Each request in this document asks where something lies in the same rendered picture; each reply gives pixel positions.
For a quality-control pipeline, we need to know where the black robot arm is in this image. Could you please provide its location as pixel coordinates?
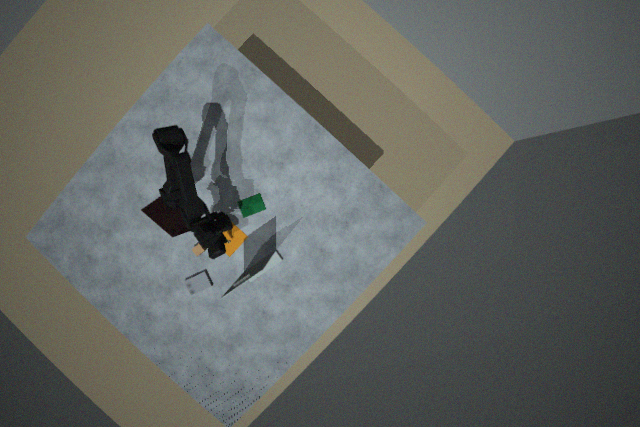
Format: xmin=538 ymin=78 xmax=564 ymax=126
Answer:
xmin=152 ymin=126 xmax=233 ymax=248

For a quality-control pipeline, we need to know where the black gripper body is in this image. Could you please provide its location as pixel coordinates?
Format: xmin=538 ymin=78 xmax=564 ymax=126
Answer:
xmin=208 ymin=212 xmax=226 ymax=259

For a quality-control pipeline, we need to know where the green flat rectangle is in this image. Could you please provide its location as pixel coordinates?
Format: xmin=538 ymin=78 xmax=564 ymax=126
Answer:
xmin=238 ymin=193 xmax=266 ymax=218

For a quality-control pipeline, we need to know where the orange flat square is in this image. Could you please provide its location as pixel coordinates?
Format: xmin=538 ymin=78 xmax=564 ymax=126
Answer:
xmin=222 ymin=222 xmax=248 ymax=257

